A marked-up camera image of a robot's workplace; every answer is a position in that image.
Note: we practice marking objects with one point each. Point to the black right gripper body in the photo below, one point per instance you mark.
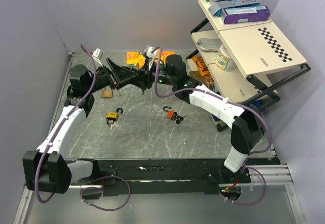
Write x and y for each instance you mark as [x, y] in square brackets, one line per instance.
[152, 76]

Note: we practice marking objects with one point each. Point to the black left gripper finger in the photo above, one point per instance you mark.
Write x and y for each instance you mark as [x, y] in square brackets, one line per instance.
[121, 72]
[122, 81]

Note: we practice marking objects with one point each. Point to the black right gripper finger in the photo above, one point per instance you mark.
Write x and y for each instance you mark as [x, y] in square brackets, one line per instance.
[144, 70]
[140, 82]

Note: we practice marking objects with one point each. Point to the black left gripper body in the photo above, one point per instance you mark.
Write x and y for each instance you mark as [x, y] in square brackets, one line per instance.
[103, 79]

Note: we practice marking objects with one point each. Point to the large brass padlock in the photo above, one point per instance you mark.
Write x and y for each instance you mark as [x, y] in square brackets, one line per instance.
[107, 94]

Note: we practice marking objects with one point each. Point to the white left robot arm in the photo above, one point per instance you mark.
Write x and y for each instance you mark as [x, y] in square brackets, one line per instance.
[45, 168]

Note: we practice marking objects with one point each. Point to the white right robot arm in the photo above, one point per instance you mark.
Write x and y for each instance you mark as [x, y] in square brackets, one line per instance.
[246, 123]

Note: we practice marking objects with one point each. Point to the orange sponge pack stack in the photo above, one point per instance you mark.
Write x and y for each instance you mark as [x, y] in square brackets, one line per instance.
[136, 60]

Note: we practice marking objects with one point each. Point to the yellow padlock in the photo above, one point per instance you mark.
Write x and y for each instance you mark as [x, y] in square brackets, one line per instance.
[113, 117]

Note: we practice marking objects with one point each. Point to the orange padlock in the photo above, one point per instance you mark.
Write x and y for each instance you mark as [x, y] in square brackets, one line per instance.
[173, 116]

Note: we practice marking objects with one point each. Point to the orange snack bag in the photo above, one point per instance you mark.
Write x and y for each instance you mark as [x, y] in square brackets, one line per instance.
[201, 66]

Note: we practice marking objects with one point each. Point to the brown snack bag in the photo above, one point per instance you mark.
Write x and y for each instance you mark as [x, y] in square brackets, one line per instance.
[205, 80]

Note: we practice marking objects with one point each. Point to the silver foil pouch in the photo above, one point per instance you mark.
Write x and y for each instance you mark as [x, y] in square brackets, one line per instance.
[209, 45]

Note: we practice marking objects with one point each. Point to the grey R.O.C.S. toothpaste box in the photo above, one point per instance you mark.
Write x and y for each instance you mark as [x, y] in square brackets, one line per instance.
[216, 6]

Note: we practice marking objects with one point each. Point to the cream tiered shelf rack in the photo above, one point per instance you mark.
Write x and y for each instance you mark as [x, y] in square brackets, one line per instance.
[265, 58]

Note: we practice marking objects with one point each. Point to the purple toothpaste box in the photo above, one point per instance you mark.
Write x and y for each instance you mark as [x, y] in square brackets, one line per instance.
[245, 14]

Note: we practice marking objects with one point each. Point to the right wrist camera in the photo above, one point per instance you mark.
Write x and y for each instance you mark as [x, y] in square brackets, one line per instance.
[150, 52]

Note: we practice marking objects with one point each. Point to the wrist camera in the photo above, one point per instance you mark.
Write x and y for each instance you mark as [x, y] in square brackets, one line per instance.
[150, 52]
[97, 55]

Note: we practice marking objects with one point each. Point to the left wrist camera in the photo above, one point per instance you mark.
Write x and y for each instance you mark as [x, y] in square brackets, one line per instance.
[97, 55]

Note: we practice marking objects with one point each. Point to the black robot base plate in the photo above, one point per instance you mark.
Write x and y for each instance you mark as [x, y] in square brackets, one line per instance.
[162, 176]

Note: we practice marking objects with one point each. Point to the aluminium rail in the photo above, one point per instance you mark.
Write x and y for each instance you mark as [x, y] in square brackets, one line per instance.
[269, 197]

